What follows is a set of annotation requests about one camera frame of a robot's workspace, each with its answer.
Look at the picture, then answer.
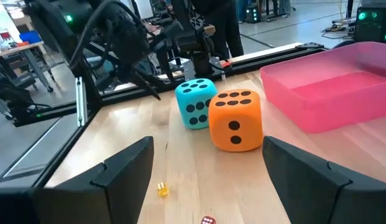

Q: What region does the floor cable bundle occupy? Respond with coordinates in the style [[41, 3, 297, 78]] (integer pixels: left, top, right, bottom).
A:
[[319, 20, 358, 40]]

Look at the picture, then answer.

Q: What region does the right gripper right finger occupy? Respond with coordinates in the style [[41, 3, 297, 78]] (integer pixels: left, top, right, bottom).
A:
[[262, 136, 386, 224]]

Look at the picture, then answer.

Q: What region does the large orange foam die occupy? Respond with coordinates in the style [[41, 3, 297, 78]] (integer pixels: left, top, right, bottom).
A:
[[208, 89, 264, 153]]

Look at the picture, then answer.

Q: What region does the blue storage bin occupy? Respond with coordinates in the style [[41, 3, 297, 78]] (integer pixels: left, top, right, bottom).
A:
[[19, 30, 42, 44]]

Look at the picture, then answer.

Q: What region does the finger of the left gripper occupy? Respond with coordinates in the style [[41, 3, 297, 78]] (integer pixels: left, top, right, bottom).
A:
[[127, 70, 162, 101]]

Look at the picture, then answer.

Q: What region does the person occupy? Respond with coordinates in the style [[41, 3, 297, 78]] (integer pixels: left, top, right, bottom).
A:
[[235, 0, 252, 23], [192, 0, 245, 60]]

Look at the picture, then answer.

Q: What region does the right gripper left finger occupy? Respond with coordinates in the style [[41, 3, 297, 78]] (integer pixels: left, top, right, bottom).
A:
[[0, 136, 155, 224]]

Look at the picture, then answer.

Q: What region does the silver frame bracket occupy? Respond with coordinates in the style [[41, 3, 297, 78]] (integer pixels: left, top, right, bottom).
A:
[[75, 77, 88, 127]]

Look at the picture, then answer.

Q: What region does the small yellow die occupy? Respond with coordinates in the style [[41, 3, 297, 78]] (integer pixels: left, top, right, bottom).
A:
[[157, 181, 170, 197]]

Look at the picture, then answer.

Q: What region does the pink plastic tray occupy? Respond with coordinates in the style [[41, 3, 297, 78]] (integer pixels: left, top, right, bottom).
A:
[[260, 41, 386, 134]]

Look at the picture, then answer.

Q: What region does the wooden workbench with grey legs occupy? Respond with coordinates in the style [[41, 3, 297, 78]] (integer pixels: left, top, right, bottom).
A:
[[0, 40, 55, 94]]

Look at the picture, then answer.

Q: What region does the black aluminium table frame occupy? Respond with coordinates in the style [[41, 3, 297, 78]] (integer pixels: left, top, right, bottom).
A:
[[0, 42, 329, 191]]

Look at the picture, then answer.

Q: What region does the black box with green lights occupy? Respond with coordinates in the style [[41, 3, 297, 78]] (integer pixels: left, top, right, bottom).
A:
[[244, 4, 264, 24], [354, 4, 386, 44]]

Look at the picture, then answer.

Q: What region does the large teal foam die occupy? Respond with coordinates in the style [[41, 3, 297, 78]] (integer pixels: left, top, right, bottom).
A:
[[175, 78, 218, 130]]

